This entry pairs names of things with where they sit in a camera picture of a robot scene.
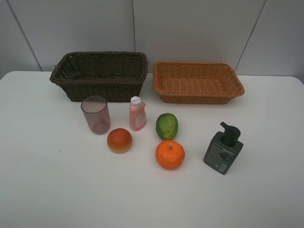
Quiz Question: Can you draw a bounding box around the pink dish soap bottle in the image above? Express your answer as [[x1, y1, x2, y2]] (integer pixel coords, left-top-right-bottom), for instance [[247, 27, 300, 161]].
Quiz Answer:
[[129, 96, 146, 131]]

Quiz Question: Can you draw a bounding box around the green lime fruit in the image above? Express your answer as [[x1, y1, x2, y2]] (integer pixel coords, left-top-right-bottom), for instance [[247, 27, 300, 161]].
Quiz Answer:
[[156, 113, 178, 141]]

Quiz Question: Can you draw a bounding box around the red orange round bun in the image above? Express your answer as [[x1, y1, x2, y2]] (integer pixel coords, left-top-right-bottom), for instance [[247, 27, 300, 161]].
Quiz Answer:
[[107, 128, 133, 154]]

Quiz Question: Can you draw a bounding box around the orange tangerine fruit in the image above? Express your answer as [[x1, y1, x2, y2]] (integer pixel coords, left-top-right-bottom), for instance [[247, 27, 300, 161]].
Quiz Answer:
[[155, 140, 185, 170]]

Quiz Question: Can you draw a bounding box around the translucent purple plastic cup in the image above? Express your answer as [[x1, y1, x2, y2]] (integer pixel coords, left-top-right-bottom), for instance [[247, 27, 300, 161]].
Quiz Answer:
[[81, 95, 111, 134]]

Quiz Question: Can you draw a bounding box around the dark green pump bottle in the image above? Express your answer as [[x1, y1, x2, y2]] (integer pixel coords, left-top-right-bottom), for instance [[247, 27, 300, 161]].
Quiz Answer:
[[203, 122, 243, 175]]

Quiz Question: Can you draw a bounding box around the light orange wicker basket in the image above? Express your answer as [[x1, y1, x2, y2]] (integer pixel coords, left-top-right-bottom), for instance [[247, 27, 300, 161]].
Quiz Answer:
[[153, 61, 245, 104]]

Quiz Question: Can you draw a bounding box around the dark brown wicker basket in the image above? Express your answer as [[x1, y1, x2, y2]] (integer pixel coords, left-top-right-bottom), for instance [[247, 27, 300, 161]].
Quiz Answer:
[[50, 51, 148, 103]]

